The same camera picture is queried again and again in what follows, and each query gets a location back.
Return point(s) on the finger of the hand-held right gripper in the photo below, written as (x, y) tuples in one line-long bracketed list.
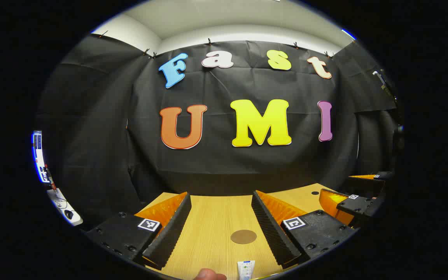
[(368, 184), (360, 208)]

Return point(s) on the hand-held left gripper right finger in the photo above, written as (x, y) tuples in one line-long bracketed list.
[(270, 233)]

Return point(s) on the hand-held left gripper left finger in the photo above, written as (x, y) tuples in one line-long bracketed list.
[(171, 233)]

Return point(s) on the round brown coaster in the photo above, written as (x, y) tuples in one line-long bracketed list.
[(243, 237)]

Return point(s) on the white toothpaste tube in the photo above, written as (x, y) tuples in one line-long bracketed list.
[(246, 270)]

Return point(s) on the wooden desktop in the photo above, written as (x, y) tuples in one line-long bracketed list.
[(212, 217)]

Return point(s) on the black backdrop cloth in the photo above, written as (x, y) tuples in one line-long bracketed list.
[(216, 163)]

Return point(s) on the black computer mouse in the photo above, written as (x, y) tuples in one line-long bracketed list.
[(69, 214)]

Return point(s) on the white side table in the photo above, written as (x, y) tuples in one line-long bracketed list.
[(62, 206)]

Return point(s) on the computer monitor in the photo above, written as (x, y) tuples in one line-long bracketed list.
[(39, 155)]

